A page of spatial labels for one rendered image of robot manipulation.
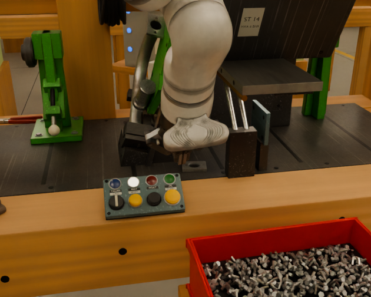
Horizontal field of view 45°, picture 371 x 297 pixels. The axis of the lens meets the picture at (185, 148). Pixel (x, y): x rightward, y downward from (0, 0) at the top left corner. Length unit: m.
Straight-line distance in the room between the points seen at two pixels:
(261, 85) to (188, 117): 0.26
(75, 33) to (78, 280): 0.71
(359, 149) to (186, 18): 0.79
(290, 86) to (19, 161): 0.64
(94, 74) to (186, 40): 0.89
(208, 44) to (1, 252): 0.57
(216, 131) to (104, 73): 0.79
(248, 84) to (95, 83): 0.63
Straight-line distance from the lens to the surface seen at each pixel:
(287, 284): 0.74
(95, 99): 1.38
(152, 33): 1.03
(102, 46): 1.34
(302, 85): 0.88
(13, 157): 1.15
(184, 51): 0.50
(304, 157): 1.12
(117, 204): 0.84
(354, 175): 1.06
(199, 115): 0.62
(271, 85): 0.85
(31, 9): 1.42
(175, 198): 0.84
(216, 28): 0.48
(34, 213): 0.91
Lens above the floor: 1.36
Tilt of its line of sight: 24 degrees down
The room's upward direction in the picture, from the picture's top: straight up
